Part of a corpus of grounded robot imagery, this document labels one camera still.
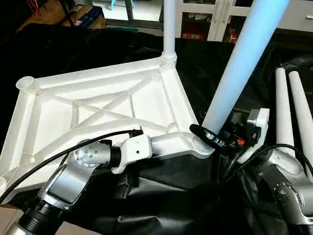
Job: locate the flat brown cardboard sheet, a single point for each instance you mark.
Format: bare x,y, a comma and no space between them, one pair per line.
6,218

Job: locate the small brown cardboard box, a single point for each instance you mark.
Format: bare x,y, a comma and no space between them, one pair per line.
44,12

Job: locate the white plastic table top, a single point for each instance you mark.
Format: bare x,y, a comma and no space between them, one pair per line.
73,107

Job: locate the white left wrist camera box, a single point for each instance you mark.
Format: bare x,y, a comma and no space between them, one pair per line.
134,152

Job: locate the blue box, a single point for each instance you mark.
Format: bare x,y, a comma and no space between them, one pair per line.
88,17

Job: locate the white drawer unit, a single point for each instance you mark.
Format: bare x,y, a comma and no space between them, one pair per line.
298,14

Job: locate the black mat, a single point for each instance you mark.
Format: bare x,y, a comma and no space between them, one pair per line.
161,205

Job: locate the white glass door cabinet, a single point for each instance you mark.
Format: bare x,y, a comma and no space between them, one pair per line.
210,17

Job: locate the white plastic table leg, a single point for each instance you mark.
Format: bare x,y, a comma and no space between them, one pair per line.
283,112
168,27
242,63
302,112

